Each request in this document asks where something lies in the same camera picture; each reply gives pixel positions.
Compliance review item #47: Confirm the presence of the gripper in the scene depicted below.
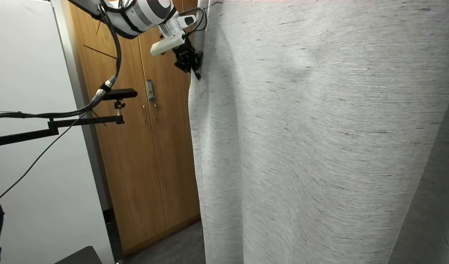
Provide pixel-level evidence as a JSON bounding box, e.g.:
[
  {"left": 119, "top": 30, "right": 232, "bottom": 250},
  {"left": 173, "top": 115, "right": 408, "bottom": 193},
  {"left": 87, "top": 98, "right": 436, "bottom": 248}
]
[{"left": 172, "top": 38, "right": 204, "bottom": 81}]

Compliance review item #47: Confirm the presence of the grey fabric curtain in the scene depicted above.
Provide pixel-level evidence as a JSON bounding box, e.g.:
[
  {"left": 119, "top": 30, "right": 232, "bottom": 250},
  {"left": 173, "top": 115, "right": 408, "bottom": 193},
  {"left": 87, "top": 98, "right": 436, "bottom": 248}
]
[{"left": 188, "top": 0, "right": 449, "bottom": 264}]

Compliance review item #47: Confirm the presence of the wooden cabinet door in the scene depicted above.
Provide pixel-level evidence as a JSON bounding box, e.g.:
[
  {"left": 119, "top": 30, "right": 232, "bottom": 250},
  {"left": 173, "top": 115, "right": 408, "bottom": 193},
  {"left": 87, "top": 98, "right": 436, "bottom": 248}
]
[
  {"left": 138, "top": 0, "right": 202, "bottom": 230},
  {"left": 68, "top": 0, "right": 167, "bottom": 254}
]

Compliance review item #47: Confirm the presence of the wooden cabinet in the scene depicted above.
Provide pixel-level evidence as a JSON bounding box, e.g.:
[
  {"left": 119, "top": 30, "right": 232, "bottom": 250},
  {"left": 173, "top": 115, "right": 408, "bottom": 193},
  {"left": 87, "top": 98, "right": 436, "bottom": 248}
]
[{"left": 62, "top": 0, "right": 202, "bottom": 258}]

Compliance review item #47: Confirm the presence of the white partition panel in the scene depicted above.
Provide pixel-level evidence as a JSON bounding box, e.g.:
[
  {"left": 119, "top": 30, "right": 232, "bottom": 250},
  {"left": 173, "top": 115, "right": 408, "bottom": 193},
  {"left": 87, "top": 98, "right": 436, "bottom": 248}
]
[{"left": 0, "top": 0, "right": 115, "bottom": 264}]

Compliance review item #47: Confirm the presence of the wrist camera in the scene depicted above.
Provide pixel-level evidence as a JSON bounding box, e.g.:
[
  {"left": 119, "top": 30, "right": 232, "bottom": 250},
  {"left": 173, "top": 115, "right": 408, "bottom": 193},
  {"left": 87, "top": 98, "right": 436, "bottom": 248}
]
[{"left": 150, "top": 34, "right": 186, "bottom": 56}]

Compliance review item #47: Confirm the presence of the thick black cable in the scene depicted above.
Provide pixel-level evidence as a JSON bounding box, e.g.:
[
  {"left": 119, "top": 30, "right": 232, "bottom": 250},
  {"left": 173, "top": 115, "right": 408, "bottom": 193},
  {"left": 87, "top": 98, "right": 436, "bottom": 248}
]
[{"left": 0, "top": 4, "right": 122, "bottom": 120}]

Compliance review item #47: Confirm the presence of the camera on mount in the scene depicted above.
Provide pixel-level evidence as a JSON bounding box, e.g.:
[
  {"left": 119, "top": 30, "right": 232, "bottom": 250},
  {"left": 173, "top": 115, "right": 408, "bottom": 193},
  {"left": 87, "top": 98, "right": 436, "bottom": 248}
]
[{"left": 0, "top": 88, "right": 138, "bottom": 148}]

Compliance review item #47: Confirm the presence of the thin black cable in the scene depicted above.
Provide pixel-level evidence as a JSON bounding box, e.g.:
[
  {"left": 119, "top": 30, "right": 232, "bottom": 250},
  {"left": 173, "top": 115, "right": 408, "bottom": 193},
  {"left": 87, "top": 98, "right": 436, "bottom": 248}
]
[{"left": 0, "top": 111, "right": 90, "bottom": 211}]

